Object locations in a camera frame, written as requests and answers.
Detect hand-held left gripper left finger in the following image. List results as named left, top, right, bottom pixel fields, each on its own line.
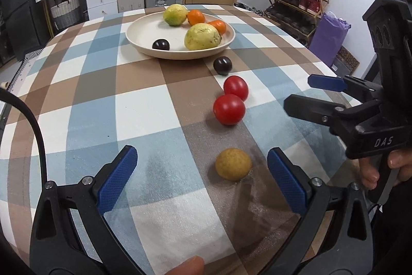
left=30, top=145, right=152, bottom=275

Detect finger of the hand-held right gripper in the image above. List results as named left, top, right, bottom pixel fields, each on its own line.
left=283, top=94, right=366, bottom=128
left=307, top=74, right=383, bottom=100

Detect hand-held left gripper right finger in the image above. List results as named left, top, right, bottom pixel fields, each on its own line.
left=267, top=148, right=375, bottom=275

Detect brown round fruit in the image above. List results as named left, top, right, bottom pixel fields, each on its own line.
left=215, top=148, right=252, bottom=181

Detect red tomato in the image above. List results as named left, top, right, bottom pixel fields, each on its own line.
left=213, top=94, right=246, bottom=126
left=223, top=76, right=249, bottom=102

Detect dark purple plum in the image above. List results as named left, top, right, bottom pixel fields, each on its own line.
left=152, top=38, right=170, bottom=52
left=213, top=56, right=233, bottom=75

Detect orange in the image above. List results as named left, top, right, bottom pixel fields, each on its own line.
left=207, top=20, right=227, bottom=35
left=187, top=10, right=206, bottom=26

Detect large yellow guava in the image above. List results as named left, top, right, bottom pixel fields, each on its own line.
left=184, top=23, right=222, bottom=51

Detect cream round plate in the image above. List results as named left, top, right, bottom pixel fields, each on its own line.
left=125, top=10, right=235, bottom=60

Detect green-yellow lemon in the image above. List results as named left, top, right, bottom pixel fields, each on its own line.
left=163, top=4, right=188, bottom=27

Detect person's right forearm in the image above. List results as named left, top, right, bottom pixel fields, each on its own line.
left=373, top=180, right=412, bottom=275

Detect person's right hand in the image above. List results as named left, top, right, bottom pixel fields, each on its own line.
left=358, top=148, right=412, bottom=191

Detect person's left hand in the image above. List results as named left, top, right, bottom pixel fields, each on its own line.
left=167, top=256, right=205, bottom=275

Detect doormat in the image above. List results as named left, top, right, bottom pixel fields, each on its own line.
left=331, top=46, right=360, bottom=74

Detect purple bag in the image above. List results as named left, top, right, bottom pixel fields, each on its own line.
left=308, top=12, right=351, bottom=66

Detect wicker basket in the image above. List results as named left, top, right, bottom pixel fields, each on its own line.
left=50, top=0, right=81, bottom=31

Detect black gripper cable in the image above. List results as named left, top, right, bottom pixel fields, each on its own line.
left=0, top=91, right=46, bottom=185

